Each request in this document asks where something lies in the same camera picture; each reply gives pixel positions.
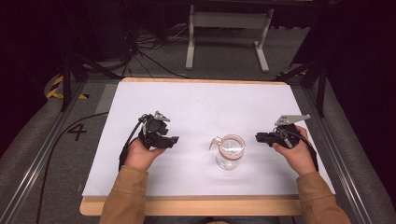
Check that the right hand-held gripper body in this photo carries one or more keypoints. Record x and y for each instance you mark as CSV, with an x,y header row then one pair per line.
x,y
285,137

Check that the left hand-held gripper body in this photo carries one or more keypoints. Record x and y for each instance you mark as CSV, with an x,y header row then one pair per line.
x,y
154,127

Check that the clear glass jar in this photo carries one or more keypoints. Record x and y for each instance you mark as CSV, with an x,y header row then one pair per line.
x,y
229,155

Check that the person's right hand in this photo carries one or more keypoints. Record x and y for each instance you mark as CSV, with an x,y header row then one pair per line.
x,y
299,157

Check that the person's left hand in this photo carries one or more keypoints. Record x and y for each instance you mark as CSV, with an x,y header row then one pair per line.
x,y
140,157

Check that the white table mat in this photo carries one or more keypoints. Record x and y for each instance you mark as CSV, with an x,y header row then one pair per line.
x,y
199,109

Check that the black tripod stand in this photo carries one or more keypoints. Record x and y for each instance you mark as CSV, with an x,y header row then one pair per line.
x,y
67,77
320,84

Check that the white metal stand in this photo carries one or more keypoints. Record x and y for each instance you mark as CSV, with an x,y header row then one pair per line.
x,y
229,20

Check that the aluminium floor rail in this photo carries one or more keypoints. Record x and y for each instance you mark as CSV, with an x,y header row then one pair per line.
x,y
339,155
40,155

